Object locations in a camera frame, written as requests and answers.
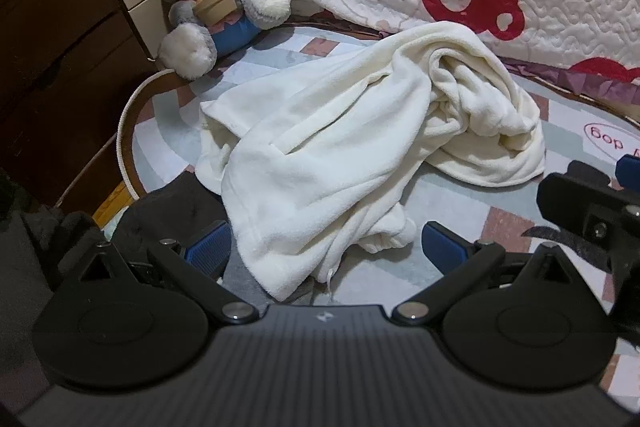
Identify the patterned floor mat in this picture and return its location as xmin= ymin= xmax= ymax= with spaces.
xmin=116 ymin=23 xmax=640 ymax=358

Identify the beige bed base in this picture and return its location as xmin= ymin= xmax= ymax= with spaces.
xmin=500 ymin=67 xmax=640 ymax=128

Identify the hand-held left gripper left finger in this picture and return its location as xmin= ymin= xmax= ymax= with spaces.
xmin=60 ymin=221 xmax=261 ymax=325

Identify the dark wooden cabinet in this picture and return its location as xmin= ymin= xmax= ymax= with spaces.
xmin=0 ymin=0 xmax=161 ymax=212

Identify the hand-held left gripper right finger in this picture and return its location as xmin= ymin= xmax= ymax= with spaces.
xmin=392 ymin=222 xmax=593 ymax=323

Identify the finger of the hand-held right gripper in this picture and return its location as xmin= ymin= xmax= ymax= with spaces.
xmin=536 ymin=159 xmax=640 ymax=258
xmin=615 ymin=153 xmax=640 ymax=184

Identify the white fleece garment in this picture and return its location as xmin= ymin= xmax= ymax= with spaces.
xmin=195 ymin=21 xmax=547 ymax=300

